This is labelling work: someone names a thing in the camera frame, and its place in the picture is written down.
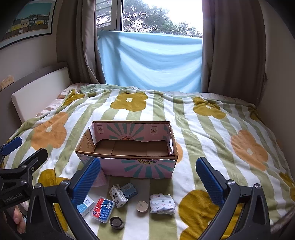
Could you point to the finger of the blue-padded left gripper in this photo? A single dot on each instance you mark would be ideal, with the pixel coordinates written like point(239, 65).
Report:
point(9, 147)
point(32, 163)

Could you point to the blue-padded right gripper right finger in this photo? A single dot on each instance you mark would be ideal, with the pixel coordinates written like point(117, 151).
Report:
point(253, 221)

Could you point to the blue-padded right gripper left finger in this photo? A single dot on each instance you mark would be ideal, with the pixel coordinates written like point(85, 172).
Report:
point(42, 222)

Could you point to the light blue white box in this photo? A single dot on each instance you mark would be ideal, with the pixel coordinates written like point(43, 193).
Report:
point(85, 207)

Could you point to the red blue dental floss box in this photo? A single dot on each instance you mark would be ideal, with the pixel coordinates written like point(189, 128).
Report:
point(102, 210)

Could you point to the floral tissue pack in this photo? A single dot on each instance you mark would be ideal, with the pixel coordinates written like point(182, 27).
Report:
point(118, 196)

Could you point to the dark blue small box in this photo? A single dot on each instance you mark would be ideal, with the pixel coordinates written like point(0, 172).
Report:
point(129, 190)

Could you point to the white patterned sock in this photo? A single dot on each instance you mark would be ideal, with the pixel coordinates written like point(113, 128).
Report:
point(162, 204)

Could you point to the beige round container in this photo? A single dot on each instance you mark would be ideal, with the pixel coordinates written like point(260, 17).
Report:
point(142, 206)

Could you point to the person's left hand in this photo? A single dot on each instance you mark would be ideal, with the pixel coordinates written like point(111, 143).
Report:
point(19, 220)

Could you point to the pink floral pillow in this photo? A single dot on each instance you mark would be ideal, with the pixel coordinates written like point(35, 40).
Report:
point(60, 98)

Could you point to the black round lid container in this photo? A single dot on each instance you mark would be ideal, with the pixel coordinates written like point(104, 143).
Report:
point(116, 223)

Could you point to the pink teal cardboard box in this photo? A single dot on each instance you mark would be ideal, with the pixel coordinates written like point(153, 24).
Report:
point(137, 149)

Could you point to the floral striped blanket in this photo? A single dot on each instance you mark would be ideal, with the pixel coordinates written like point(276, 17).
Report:
point(227, 132)

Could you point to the brown left curtain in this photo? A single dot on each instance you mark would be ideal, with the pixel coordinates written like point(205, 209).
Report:
point(77, 41)

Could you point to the brown curtain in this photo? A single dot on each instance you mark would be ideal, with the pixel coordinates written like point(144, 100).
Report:
point(77, 41)
point(234, 49)

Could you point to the brown right curtain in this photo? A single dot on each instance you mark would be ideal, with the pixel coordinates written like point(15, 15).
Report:
point(234, 49)

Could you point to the light blue cloth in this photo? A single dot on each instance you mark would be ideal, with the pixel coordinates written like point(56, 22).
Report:
point(151, 61)

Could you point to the framed wall picture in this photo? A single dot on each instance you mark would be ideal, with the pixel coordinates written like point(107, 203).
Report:
point(34, 20)

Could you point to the window frame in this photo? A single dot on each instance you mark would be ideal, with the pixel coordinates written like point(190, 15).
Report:
point(109, 15)

